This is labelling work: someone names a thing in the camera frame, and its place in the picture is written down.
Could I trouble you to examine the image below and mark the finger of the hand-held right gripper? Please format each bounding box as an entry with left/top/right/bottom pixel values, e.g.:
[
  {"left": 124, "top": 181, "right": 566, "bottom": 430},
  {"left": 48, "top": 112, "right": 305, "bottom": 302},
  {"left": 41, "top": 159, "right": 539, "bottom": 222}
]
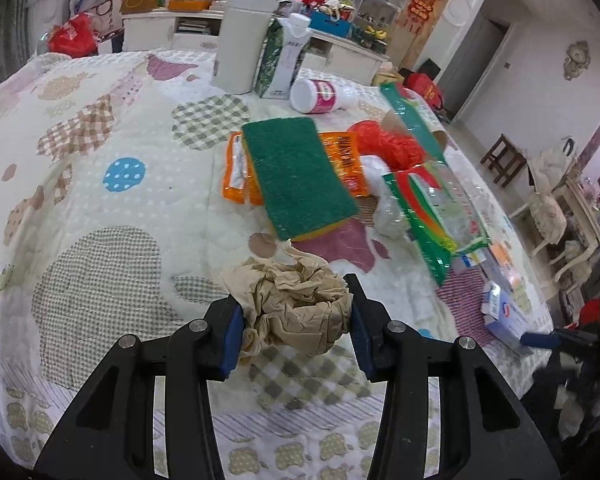
[{"left": 520, "top": 327, "right": 600, "bottom": 356}]

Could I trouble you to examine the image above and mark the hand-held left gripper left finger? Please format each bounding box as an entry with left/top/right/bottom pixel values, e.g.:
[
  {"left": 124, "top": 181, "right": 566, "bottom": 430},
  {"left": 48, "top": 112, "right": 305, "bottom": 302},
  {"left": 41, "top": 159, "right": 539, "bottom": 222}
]
[{"left": 32, "top": 295, "right": 246, "bottom": 480}]

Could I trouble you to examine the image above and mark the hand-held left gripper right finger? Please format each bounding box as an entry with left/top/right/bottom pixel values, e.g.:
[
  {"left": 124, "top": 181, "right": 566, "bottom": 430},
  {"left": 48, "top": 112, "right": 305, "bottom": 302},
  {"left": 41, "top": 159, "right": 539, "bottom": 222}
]
[{"left": 344, "top": 273, "right": 563, "bottom": 480}]

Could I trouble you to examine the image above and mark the brown paper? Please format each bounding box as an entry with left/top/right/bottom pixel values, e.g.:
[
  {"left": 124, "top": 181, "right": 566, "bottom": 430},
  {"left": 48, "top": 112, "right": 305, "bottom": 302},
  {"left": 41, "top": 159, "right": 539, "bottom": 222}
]
[{"left": 220, "top": 240, "right": 355, "bottom": 361}]

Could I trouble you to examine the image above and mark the white tissue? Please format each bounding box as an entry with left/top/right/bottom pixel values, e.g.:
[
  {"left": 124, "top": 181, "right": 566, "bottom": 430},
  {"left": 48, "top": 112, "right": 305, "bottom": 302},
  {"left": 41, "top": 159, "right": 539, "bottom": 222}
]
[{"left": 360, "top": 154, "right": 396, "bottom": 196}]

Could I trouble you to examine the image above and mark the orange snack packet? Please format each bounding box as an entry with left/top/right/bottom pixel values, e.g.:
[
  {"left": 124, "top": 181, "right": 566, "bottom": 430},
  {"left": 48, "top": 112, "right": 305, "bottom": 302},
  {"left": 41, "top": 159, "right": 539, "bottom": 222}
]
[{"left": 221, "top": 130, "right": 370, "bottom": 206}]

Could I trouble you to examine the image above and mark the blue and white box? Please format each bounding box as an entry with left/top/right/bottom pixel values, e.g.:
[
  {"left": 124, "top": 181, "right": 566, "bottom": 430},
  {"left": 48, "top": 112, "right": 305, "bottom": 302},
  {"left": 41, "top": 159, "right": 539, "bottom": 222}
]
[{"left": 481, "top": 280, "right": 536, "bottom": 356}]

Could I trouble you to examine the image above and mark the clear packet of sponges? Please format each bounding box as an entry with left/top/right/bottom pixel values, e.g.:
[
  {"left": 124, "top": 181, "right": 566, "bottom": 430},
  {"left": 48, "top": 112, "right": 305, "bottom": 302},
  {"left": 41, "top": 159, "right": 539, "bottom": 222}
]
[{"left": 452, "top": 242, "right": 526, "bottom": 306}]

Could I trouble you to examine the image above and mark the white upholstered chair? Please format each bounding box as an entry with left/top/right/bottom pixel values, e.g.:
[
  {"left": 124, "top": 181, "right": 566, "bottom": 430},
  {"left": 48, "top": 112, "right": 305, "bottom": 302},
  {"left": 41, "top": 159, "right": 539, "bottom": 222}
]
[{"left": 509, "top": 152, "right": 581, "bottom": 261}]

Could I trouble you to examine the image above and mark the clear crumpled plastic wrap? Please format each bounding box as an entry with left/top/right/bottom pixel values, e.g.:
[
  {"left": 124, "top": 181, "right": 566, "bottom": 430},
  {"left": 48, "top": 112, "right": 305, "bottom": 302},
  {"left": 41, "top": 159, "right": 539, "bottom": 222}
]
[{"left": 372, "top": 187, "right": 418, "bottom": 240}]

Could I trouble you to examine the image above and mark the white dining table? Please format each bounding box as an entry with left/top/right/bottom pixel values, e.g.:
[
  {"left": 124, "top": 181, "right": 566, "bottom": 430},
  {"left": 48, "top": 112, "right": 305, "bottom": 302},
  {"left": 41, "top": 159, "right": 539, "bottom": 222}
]
[{"left": 555, "top": 170, "right": 600, "bottom": 281}]

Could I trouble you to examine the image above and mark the green and clear plastic packaging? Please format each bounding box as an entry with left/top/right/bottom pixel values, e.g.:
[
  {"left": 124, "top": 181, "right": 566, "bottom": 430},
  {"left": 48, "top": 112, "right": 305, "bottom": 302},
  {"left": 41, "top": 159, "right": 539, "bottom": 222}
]
[{"left": 382, "top": 162, "right": 493, "bottom": 288}]

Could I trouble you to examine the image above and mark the green and yellow scouring sponge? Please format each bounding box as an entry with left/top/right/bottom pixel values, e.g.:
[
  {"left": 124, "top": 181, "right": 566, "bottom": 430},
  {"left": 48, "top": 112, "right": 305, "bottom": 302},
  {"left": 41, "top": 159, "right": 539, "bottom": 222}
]
[{"left": 241, "top": 116, "right": 359, "bottom": 243}]

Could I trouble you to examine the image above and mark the dark wooden stool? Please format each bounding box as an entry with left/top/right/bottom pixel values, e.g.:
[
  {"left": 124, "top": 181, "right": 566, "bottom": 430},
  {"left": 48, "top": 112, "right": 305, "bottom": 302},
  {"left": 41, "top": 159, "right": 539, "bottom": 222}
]
[{"left": 481, "top": 133, "right": 528, "bottom": 188}]

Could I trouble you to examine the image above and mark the flat green packet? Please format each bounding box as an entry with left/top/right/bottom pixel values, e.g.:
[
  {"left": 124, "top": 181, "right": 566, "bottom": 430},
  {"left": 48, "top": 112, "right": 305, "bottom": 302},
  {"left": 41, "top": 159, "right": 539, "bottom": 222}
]
[{"left": 380, "top": 82, "right": 448, "bottom": 161}]

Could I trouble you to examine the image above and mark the white jar with pink label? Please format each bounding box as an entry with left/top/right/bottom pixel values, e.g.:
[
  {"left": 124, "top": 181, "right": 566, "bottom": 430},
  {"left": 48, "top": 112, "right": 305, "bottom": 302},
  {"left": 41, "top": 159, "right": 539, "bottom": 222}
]
[{"left": 289, "top": 78, "right": 361, "bottom": 114}]

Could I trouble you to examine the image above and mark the red zipped bag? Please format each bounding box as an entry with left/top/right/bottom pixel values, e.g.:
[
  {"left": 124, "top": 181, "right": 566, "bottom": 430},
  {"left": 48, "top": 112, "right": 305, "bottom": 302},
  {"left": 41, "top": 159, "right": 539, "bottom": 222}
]
[{"left": 405, "top": 72, "right": 443, "bottom": 111}]

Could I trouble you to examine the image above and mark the green and white carton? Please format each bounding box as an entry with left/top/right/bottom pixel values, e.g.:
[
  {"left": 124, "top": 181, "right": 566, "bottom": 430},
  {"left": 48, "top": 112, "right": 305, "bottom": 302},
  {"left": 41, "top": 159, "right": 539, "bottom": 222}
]
[{"left": 254, "top": 14, "right": 313, "bottom": 99}]

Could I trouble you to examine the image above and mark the white thermos flask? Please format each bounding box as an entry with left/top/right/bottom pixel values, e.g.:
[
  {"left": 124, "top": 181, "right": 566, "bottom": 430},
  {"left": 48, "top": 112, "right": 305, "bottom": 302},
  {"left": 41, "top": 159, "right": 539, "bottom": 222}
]
[{"left": 211, "top": 0, "right": 281, "bottom": 95}]

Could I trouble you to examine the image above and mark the white low cabinet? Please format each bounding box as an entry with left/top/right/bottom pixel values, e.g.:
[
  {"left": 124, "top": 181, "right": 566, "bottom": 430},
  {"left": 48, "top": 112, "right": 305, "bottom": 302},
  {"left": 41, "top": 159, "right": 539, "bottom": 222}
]
[{"left": 120, "top": 7, "right": 391, "bottom": 86}]

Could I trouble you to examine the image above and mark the blue plastic crate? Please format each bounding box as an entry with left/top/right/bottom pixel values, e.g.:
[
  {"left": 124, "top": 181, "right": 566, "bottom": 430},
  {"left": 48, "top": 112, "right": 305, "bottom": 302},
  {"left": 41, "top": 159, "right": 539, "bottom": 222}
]
[{"left": 310, "top": 10, "right": 353, "bottom": 36}]

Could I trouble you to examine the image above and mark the red plastic shopping bag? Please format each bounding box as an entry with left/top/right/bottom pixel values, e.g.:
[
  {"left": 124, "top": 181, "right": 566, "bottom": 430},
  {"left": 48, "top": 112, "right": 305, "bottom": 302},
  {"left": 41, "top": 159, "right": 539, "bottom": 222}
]
[{"left": 47, "top": 14, "right": 98, "bottom": 57}]

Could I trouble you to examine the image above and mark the clear glass shelf unit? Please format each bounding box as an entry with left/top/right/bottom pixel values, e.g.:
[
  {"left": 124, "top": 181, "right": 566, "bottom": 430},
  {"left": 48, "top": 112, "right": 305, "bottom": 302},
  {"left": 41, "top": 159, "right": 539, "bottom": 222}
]
[{"left": 352, "top": 0, "right": 416, "bottom": 46}]

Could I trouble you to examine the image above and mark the white paper shopping bag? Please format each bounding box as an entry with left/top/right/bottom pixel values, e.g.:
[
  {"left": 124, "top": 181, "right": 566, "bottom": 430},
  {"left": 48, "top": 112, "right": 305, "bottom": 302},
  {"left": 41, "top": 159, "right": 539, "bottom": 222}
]
[{"left": 92, "top": 0, "right": 123, "bottom": 36}]

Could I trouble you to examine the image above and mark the ornate wall clock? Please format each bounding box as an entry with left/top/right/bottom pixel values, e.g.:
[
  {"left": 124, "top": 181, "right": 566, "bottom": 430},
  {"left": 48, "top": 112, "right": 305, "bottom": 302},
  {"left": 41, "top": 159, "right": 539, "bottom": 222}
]
[{"left": 562, "top": 40, "right": 592, "bottom": 81}]

